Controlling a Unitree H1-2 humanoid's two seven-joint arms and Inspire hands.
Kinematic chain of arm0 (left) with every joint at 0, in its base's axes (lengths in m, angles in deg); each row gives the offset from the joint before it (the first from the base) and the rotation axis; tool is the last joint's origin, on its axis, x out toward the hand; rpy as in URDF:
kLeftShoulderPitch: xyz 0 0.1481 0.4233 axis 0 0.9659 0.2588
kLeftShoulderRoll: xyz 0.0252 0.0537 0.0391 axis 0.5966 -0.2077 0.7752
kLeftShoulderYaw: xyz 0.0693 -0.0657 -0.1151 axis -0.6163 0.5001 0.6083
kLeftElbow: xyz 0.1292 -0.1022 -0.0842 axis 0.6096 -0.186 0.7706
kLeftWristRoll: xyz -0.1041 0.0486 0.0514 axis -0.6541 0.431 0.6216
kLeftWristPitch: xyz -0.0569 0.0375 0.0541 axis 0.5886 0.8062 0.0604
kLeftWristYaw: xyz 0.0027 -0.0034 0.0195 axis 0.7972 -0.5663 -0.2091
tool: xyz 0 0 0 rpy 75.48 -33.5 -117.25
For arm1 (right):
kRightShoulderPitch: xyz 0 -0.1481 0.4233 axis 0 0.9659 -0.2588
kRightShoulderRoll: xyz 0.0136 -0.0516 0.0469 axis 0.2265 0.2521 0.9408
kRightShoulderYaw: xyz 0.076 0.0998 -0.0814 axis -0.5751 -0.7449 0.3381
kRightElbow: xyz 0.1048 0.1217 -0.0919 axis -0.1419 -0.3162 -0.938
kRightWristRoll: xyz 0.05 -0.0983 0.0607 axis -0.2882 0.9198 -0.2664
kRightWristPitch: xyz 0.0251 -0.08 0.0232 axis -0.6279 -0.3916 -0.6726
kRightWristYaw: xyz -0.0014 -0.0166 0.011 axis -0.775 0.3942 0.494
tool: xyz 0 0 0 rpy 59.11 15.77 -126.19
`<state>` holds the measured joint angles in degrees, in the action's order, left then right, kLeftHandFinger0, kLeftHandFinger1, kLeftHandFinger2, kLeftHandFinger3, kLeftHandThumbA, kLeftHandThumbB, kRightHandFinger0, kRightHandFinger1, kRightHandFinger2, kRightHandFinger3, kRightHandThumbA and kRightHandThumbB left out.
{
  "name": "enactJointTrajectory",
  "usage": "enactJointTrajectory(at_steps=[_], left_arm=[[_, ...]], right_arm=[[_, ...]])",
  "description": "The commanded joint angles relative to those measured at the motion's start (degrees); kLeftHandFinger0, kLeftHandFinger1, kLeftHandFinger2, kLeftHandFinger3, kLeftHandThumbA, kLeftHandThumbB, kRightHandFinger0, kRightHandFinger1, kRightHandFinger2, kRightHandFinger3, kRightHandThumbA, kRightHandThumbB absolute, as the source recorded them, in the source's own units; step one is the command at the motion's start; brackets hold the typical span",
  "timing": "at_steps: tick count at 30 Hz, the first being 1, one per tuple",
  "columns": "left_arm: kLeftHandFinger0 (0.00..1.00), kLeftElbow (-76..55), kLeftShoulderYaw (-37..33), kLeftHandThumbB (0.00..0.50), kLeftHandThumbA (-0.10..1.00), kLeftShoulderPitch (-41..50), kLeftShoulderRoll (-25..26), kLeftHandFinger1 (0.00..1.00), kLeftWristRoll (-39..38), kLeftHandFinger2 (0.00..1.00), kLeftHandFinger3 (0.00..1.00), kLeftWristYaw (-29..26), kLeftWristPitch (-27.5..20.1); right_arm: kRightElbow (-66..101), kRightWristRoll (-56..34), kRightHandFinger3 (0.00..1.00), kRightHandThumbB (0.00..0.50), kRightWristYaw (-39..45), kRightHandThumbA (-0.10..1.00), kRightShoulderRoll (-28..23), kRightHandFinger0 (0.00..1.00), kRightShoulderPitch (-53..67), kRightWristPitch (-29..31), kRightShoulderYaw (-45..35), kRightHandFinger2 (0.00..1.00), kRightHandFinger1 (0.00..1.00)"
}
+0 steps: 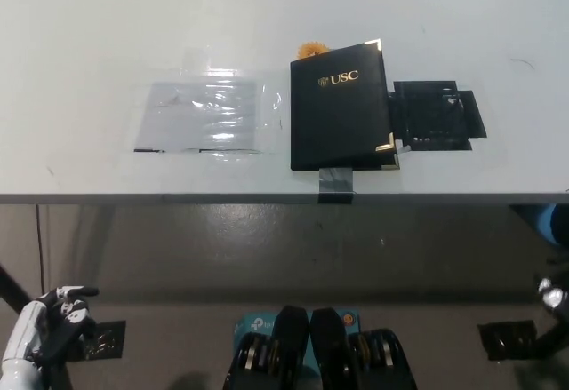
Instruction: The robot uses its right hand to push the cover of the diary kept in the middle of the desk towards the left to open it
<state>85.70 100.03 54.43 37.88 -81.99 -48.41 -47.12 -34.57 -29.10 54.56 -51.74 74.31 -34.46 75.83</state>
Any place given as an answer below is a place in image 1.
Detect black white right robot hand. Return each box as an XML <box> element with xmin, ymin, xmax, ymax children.
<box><xmin>536</xmin><ymin>275</ymin><xmax>569</xmax><ymax>321</ymax></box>

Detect black robot body blocks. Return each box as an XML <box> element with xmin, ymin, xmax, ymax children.
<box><xmin>220</xmin><ymin>305</ymin><xmax>417</xmax><ymax>390</ymax></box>

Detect orange spiky ring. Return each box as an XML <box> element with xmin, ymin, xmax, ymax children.
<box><xmin>296</xmin><ymin>42</ymin><xmax>330</xmax><ymax>60</ymax></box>

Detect black table leg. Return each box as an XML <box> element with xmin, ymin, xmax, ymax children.
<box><xmin>528</xmin><ymin>305</ymin><xmax>569</xmax><ymax>360</ymax></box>
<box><xmin>0</xmin><ymin>263</ymin><xmax>35</xmax><ymax>315</ymax></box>

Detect black tape patch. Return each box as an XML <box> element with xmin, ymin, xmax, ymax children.
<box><xmin>386</xmin><ymin>79</ymin><xmax>489</xmax><ymax>151</ymax></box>

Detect clear plastic sheet with paper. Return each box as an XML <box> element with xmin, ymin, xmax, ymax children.
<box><xmin>131</xmin><ymin>47</ymin><xmax>290</xmax><ymax>158</ymax></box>

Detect teal cardboard box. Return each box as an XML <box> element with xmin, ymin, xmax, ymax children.
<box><xmin>233</xmin><ymin>308</ymin><xmax>361</xmax><ymax>369</ymax></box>

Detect black USC diary gold corners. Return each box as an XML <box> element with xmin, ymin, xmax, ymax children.
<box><xmin>289</xmin><ymin>38</ymin><xmax>401</xmax><ymax>172</ymax></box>

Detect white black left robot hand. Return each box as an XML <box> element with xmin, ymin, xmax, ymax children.
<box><xmin>0</xmin><ymin>285</ymin><xmax>100</xmax><ymax>367</ymax></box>

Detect blue object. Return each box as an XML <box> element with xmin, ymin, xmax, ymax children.
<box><xmin>531</xmin><ymin>203</ymin><xmax>569</xmax><ymax>247</ymax></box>

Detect grey duct tape strip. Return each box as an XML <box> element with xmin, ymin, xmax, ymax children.
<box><xmin>318</xmin><ymin>167</ymin><xmax>356</xmax><ymax>204</ymax></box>

